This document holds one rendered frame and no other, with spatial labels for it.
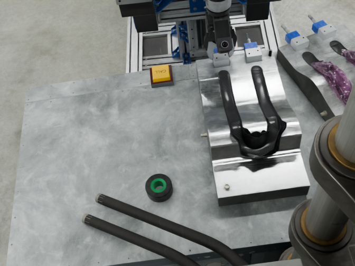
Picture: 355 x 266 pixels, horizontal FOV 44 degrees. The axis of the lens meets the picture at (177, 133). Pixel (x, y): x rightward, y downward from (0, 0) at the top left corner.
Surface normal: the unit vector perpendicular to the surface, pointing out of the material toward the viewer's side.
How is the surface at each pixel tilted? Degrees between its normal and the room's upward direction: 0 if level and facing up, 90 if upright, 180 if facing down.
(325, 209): 90
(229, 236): 0
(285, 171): 0
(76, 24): 0
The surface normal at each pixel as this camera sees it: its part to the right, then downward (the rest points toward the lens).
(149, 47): -0.10, -0.54
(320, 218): -0.68, 0.65
